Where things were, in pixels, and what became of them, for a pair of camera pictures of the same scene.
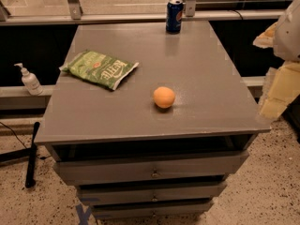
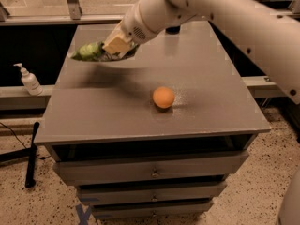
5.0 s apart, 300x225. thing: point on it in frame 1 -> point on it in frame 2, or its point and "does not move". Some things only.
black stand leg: [22, 154] does not move
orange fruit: [164, 97] does not move
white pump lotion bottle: [30, 81] does not move
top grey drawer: [150, 168] does not move
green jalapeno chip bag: [99, 68] -> [94, 52]
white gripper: [289, 37] -> [135, 25]
